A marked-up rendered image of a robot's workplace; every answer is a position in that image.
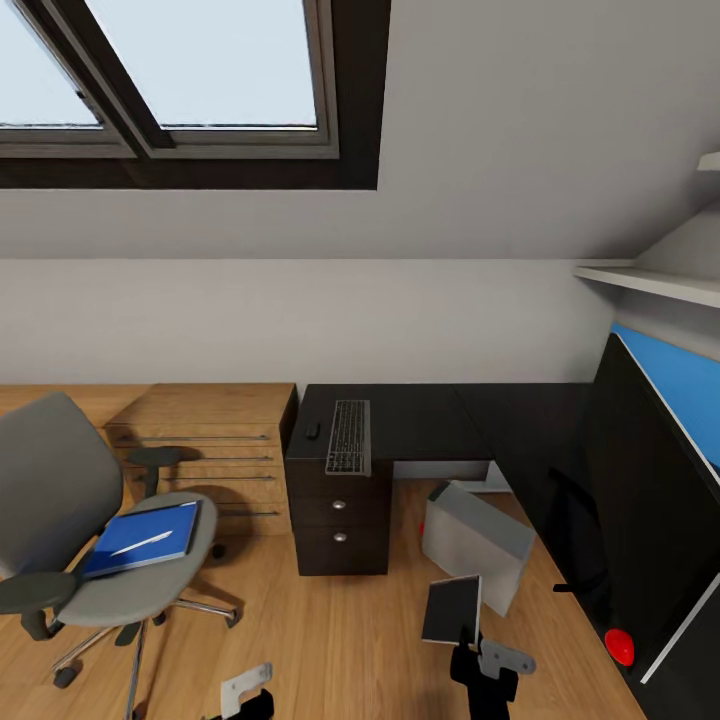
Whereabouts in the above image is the swivel chair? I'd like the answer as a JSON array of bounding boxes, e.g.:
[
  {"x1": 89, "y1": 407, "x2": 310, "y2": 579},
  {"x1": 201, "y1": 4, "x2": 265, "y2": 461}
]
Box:
[{"x1": 0, "y1": 393, "x2": 240, "y2": 720}]

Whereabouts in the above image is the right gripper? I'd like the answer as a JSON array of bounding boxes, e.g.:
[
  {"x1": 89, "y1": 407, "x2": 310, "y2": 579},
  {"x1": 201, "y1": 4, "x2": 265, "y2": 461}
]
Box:
[{"x1": 450, "y1": 625, "x2": 519, "y2": 720}]

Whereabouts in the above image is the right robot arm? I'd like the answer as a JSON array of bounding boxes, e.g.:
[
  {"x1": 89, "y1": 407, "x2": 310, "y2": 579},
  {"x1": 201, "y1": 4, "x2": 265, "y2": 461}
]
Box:
[{"x1": 450, "y1": 625, "x2": 537, "y2": 720}]

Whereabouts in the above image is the notebook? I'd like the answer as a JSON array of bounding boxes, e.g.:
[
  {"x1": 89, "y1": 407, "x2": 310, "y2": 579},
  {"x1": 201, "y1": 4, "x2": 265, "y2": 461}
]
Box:
[{"x1": 422, "y1": 575, "x2": 483, "y2": 646}]

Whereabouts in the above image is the folder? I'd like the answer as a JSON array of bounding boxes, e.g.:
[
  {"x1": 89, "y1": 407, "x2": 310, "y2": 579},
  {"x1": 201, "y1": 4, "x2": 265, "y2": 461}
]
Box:
[{"x1": 83, "y1": 501, "x2": 197, "y2": 578}]

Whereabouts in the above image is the keyboard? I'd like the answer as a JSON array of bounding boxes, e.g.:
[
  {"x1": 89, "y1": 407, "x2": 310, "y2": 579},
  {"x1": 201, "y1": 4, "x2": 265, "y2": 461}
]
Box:
[{"x1": 325, "y1": 400, "x2": 371, "y2": 477}]

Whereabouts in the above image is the monitor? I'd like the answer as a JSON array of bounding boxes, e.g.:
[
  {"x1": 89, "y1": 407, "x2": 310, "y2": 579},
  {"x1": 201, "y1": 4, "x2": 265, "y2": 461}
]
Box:
[{"x1": 550, "y1": 333, "x2": 720, "y2": 682}]

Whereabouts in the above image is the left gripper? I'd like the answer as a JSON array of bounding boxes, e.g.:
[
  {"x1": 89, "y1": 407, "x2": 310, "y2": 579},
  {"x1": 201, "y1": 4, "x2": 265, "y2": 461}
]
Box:
[{"x1": 212, "y1": 689, "x2": 274, "y2": 720}]

